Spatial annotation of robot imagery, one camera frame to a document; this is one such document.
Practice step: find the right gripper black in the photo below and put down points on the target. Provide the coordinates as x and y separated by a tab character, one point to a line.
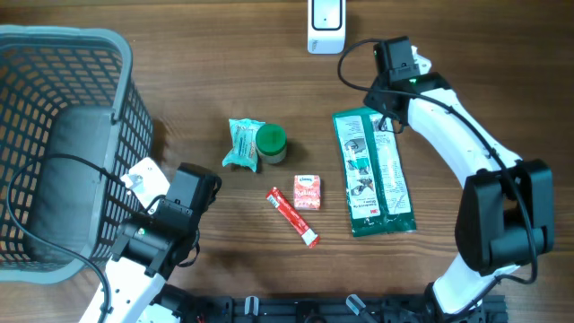
377	83

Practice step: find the green 3M gloves package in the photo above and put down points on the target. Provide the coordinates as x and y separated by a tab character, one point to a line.
378	198

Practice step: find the small red candy box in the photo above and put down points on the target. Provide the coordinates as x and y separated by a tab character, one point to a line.
307	192

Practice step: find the green lid white jar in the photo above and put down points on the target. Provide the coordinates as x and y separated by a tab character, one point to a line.
271	143

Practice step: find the long red snack stick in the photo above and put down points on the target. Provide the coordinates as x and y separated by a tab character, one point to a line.
280	203

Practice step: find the teal white tissue packet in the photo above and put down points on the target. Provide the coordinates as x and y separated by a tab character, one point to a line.
243	134

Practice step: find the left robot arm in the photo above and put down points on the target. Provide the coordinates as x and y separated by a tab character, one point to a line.
151	243

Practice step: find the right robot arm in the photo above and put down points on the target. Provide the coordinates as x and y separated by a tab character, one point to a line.
506	215

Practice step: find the white barcode scanner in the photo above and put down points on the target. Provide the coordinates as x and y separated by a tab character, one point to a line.
326	26

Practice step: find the grey plastic shopping basket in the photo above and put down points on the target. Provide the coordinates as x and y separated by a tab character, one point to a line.
72	123

